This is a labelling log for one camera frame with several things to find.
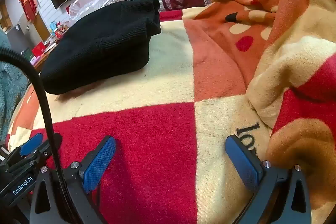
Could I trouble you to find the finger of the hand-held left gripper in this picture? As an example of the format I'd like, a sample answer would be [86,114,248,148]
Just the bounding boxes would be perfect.
[25,133,63,169]
[0,133,44,169]

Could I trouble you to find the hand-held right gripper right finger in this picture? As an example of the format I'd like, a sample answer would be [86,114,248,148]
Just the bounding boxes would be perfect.
[225,135,313,224]

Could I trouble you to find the wooden table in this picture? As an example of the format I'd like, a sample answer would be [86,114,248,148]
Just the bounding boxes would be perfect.
[29,48,57,73]

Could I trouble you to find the green box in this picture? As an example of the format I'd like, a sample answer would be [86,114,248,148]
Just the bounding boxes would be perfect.
[22,48,33,63]

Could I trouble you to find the black braided cable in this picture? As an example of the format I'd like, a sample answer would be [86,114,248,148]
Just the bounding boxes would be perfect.
[0,47,78,224]

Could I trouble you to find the teal fluffy cloth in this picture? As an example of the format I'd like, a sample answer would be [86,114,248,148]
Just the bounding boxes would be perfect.
[0,30,29,143]

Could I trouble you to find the black pants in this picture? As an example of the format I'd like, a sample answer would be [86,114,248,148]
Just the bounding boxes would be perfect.
[39,0,162,95]

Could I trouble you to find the clear plastic bag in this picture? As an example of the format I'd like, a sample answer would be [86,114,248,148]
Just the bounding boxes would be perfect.
[66,0,113,24]

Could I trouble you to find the printed checkered blanket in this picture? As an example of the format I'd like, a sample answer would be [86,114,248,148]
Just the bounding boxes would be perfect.
[5,0,336,224]

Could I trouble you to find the red box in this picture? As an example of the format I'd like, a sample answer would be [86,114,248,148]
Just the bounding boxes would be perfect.
[31,43,47,57]

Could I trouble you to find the red hanging ornament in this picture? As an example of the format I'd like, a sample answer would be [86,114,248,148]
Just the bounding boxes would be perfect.
[19,0,37,21]

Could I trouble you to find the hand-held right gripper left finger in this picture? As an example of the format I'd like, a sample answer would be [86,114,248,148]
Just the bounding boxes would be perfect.
[30,135,116,224]

